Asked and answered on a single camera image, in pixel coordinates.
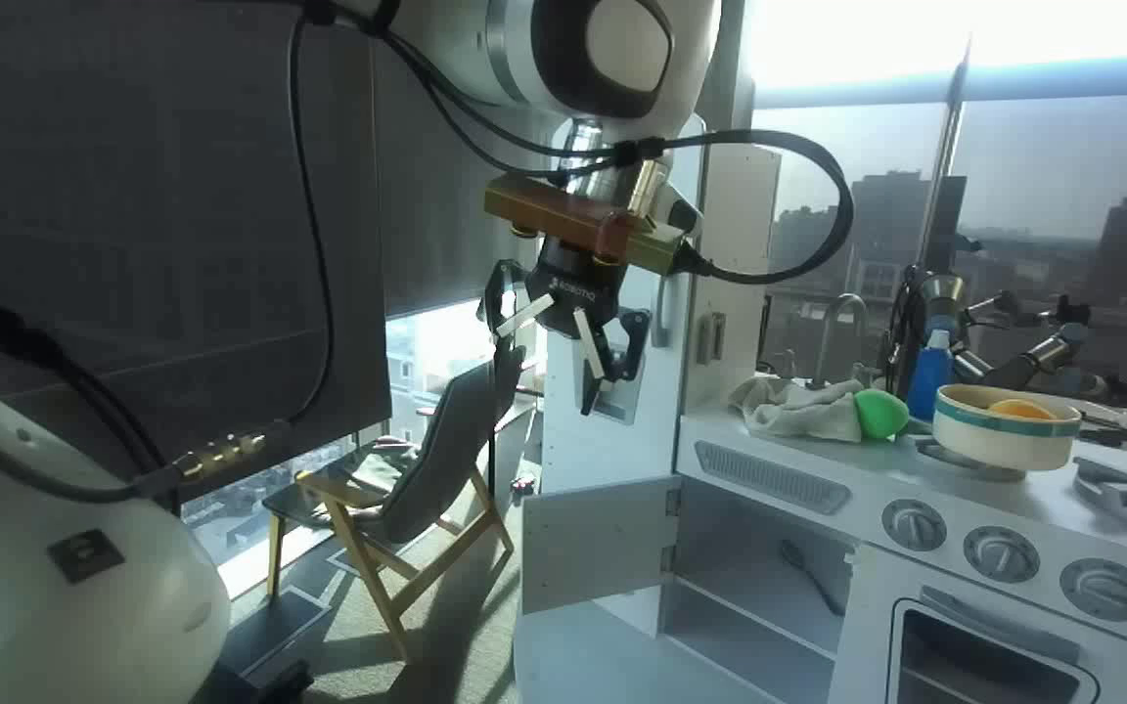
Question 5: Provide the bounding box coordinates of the white bowl teal rim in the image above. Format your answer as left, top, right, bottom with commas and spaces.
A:
925, 381, 1089, 477

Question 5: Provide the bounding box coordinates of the black looping camera cable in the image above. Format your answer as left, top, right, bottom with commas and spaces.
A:
325, 0, 858, 289

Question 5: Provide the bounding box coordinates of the thin black hanging cable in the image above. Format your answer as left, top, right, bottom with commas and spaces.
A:
168, 0, 338, 491

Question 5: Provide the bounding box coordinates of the white toy oven door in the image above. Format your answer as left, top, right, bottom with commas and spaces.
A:
876, 585, 1102, 704

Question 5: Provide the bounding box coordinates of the yellow toy food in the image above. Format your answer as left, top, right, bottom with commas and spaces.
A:
980, 392, 1065, 428

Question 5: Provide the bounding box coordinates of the dark grey roller blind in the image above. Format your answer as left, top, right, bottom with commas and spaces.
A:
365, 23, 555, 327
0, 0, 393, 521

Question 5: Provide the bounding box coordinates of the wooden chair grey fabric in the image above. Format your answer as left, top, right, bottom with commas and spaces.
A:
260, 340, 524, 666

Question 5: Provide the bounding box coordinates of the grey round stove knob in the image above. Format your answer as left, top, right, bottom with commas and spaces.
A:
1056, 556, 1127, 628
959, 521, 1044, 586
880, 499, 950, 556

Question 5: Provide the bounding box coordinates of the white crumpled cloth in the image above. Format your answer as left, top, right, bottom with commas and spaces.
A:
725, 374, 876, 449

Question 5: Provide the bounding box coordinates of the white toy kitchen body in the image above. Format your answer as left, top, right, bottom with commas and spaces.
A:
507, 131, 1127, 704

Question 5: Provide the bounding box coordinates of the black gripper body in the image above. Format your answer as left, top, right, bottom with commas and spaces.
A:
524, 235, 632, 332

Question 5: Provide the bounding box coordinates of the blue plastic bottle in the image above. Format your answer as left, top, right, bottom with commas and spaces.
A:
899, 319, 959, 428

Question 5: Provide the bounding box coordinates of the white sink cabinet door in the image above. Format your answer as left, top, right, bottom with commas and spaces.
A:
516, 474, 680, 621

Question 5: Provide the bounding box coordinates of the thick black base cable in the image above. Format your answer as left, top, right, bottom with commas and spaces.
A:
0, 280, 186, 508

